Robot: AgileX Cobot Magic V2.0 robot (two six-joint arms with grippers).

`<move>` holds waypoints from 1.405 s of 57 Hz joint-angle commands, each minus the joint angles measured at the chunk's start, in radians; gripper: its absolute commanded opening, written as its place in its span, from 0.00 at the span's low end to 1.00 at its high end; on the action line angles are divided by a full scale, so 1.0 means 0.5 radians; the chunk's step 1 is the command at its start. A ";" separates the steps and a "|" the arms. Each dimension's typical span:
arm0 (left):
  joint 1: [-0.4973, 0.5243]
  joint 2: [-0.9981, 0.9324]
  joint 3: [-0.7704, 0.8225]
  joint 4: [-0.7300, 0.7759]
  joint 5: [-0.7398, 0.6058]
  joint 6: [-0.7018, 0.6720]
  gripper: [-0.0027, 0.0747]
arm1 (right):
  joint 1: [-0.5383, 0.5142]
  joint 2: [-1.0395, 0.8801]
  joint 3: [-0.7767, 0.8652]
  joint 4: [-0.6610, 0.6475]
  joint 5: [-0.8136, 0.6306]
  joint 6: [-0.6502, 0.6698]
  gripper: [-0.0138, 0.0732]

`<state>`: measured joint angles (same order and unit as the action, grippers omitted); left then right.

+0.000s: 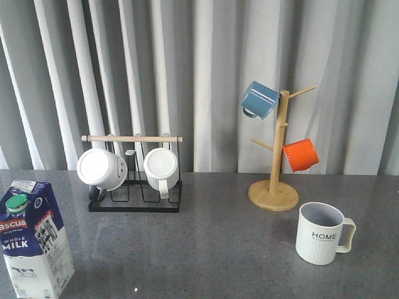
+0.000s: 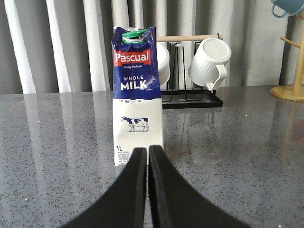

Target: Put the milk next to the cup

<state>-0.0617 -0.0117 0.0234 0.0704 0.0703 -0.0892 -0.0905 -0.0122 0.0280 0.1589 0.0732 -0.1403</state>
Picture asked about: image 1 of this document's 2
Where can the cream HOME mug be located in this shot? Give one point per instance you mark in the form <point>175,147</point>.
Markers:
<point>322,232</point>

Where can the blue white milk carton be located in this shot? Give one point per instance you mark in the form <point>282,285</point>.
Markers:
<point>34,241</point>

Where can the white ribbed mug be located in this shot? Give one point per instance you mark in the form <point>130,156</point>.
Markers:
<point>161,169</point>

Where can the blue enamel mug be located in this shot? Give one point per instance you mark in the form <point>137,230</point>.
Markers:
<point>259,100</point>

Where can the wooden mug tree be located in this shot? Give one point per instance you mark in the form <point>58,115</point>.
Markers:
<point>272,194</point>

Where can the white smiley face mug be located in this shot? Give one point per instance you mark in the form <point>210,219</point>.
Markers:
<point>102,170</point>

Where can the orange enamel mug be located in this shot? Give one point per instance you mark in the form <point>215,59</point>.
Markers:
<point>301,155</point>

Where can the grey pleated curtain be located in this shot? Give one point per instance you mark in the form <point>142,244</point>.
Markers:
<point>71,68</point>

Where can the black wire mug rack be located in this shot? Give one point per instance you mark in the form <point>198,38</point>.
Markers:
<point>135,194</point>

